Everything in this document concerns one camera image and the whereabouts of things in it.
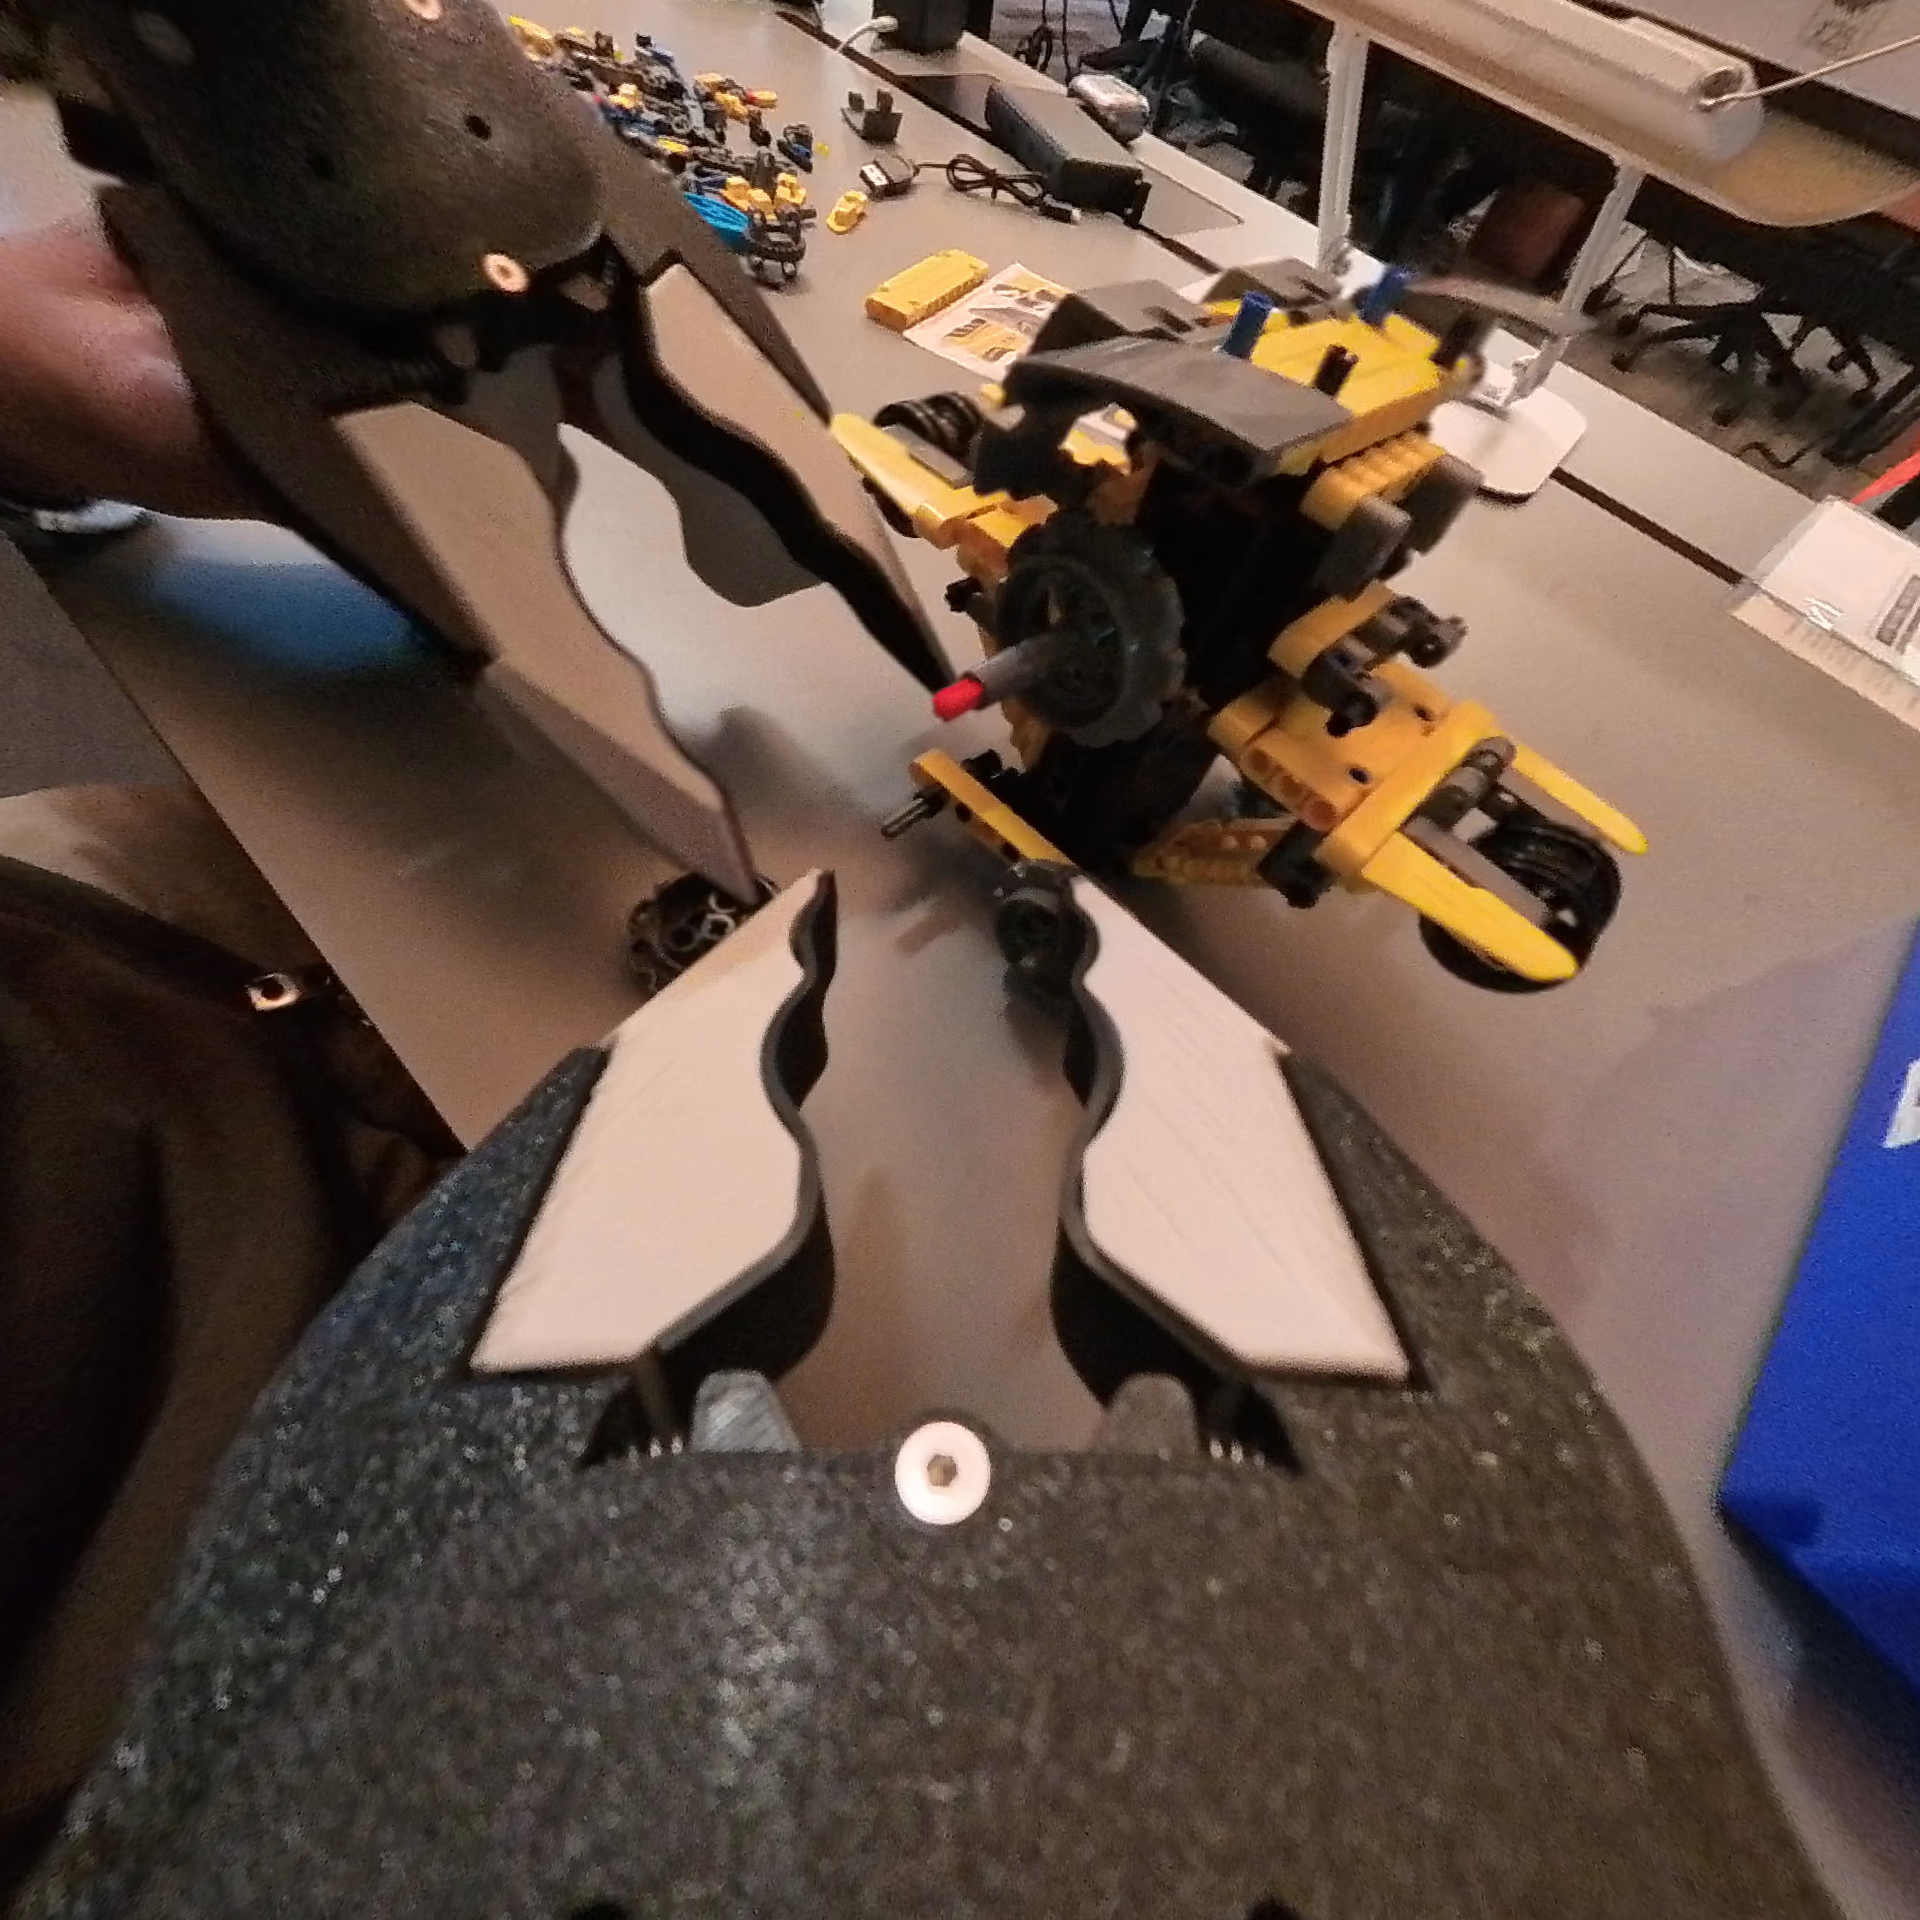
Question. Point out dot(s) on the grey toy gear wheel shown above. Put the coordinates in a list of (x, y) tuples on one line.
[(674, 930), (1041, 930)]

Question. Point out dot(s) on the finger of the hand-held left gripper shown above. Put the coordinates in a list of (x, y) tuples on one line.
[(749, 405), (493, 523)]

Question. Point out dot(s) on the pile of toy brick parts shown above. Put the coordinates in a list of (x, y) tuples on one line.
[(705, 120)]

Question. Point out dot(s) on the black oblong device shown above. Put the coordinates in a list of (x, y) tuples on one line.
[(1066, 149)]

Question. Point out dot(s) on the small black clip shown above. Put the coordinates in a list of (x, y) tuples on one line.
[(874, 117)]

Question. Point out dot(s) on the instruction booklet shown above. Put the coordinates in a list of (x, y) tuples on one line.
[(1008, 340)]

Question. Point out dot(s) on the person's left hand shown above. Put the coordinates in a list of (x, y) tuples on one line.
[(89, 374)]

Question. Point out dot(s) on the white stand base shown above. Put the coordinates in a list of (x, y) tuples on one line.
[(1506, 434)]

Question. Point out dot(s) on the black office chair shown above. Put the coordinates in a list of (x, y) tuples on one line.
[(1724, 315)]

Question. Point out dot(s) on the black charger block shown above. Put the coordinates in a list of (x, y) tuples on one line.
[(938, 14)]

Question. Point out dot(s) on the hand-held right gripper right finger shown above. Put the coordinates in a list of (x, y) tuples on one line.
[(1244, 1200)]

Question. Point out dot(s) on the clear sign holder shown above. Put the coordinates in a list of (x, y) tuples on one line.
[(1845, 592)]

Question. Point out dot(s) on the yellow flat toy brick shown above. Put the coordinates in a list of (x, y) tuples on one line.
[(925, 288)]

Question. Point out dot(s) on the yellow toy brick vehicle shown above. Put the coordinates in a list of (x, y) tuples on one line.
[(1306, 750)]

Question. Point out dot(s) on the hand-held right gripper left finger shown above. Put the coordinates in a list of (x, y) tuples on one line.
[(661, 1200)]

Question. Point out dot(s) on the blue plastic bin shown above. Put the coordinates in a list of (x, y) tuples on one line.
[(1845, 1348)]

